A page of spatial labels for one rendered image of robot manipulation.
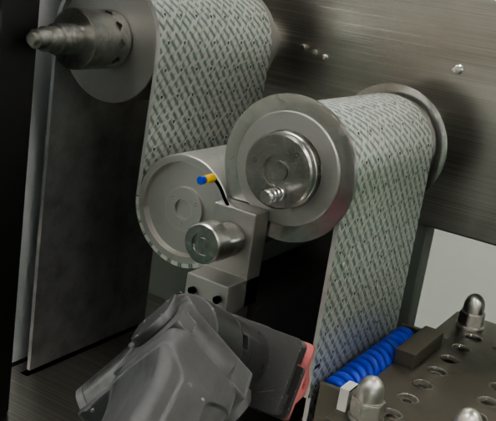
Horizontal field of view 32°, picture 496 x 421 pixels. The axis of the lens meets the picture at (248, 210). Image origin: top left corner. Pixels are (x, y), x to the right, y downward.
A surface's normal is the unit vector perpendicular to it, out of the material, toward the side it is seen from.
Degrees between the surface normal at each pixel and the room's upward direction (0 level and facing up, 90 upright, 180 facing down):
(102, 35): 76
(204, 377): 40
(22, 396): 0
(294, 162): 90
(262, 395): 60
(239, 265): 90
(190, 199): 90
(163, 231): 90
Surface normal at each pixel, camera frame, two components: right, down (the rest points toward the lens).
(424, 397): 0.14, -0.95
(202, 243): -0.52, 0.16
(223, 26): 0.83, -0.13
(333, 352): 0.84, 0.26
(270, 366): -0.37, -0.33
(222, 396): 0.75, -0.62
